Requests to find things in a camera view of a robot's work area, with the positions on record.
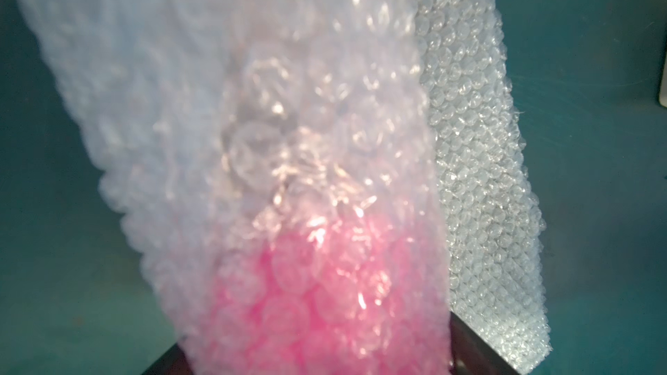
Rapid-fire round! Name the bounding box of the white tape dispenser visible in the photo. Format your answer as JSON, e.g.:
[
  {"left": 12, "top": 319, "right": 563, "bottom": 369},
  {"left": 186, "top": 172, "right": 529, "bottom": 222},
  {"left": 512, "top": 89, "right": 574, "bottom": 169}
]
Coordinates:
[{"left": 658, "top": 57, "right": 667, "bottom": 108}]

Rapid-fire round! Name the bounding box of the clear bubble wrap sheet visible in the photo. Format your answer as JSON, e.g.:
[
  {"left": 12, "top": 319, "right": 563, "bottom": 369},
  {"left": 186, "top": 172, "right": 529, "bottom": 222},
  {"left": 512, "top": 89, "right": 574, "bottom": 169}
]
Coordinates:
[{"left": 17, "top": 0, "right": 551, "bottom": 374}]

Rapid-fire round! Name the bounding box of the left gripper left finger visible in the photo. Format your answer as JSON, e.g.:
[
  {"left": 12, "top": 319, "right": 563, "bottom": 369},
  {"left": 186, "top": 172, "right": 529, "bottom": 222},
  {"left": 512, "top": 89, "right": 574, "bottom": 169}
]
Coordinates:
[{"left": 142, "top": 344, "right": 194, "bottom": 375}]

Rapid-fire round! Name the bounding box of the pink plastic wine glass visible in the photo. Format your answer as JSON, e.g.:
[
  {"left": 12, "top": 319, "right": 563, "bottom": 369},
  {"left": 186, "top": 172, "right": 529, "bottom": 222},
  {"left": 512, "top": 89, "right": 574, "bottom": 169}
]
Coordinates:
[{"left": 195, "top": 227, "right": 452, "bottom": 374}]

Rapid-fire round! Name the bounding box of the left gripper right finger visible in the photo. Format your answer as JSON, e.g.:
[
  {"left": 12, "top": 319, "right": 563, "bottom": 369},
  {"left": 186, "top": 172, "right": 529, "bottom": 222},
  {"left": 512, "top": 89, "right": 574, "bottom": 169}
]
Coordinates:
[{"left": 450, "top": 312, "right": 519, "bottom": 375}]

